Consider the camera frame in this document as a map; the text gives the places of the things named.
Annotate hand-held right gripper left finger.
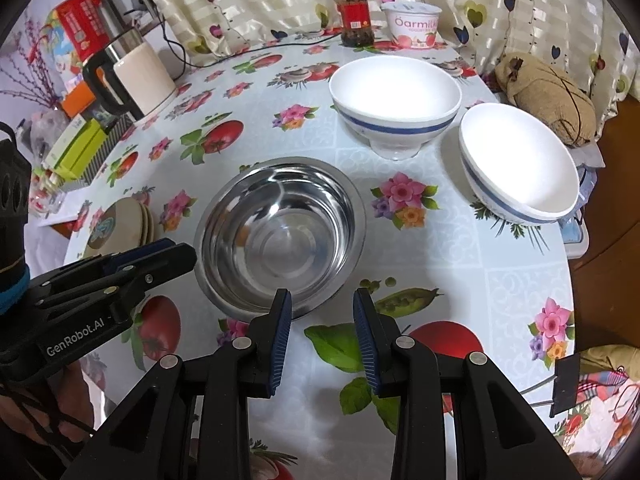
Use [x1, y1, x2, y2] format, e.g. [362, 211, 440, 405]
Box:
[60, 288, 293, 480]

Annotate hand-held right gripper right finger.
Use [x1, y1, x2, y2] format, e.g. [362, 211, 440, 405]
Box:
[352, 287, 583, 480]

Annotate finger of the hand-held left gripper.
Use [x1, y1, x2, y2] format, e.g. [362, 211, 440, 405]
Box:
[32, 242, 198, 324]
[62, 238, 176, 281]

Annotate stainless steel bowl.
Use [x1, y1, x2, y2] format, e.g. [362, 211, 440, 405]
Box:
[194, 156, 367, 322]

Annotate white bowl blue stripe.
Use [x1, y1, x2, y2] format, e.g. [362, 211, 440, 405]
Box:
[459, 102, 581, 225]
[329, 55, 462, 162]

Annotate person's left hand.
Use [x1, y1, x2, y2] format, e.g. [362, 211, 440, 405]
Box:
[0, 360, 96, 466]

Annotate cluster of small glass bottles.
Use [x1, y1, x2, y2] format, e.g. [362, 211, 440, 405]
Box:
[27, 167, 68, 216]

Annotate white paper sheet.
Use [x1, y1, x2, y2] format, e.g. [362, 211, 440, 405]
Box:
[37, 205, 86, 227]

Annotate clear plastic bag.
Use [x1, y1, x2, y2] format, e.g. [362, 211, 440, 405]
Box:
[20, 107, 68, 156]

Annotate white and green box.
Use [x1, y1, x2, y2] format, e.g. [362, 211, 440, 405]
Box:
[42, 117, 101, 171]

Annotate black white striped tray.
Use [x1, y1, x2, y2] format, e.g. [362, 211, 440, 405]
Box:
[60, 120, 138, 191]

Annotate orange box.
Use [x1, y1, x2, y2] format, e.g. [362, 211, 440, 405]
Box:
[60, 82, 101, 116]

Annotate purple flower branches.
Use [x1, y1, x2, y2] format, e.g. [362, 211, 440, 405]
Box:
[0, 20, 66, 111]

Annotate colourful printed bag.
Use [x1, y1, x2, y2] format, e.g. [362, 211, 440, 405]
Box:
[40, 10, 86, 86]

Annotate white electric kettle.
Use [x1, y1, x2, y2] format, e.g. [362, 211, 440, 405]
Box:
[82, 27, 178, 122]

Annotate red packet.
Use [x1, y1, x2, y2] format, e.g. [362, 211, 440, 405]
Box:
[55, 0, 113, 61]

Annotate blue striped cloth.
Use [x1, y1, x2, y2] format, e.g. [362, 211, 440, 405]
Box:
[562, 147, 606, 261]

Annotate plaid cloth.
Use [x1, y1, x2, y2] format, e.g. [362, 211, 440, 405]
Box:
[575, 367, 638, 406]

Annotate yellow cushion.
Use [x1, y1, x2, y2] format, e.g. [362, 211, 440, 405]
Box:
[580, 344, 640, 376]

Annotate tan stuffed cushion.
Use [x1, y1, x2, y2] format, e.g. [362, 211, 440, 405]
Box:
[495, 52, 598, 148]

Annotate chili sauce jar red lid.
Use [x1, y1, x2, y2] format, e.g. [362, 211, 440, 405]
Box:
[330, 0, 375, 47]

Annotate white yogurt cup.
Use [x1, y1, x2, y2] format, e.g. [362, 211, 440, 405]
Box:
[381, 0, 443, 51]

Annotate black power cable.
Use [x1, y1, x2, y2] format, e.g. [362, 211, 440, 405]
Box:
[132, 7, 346, 68]

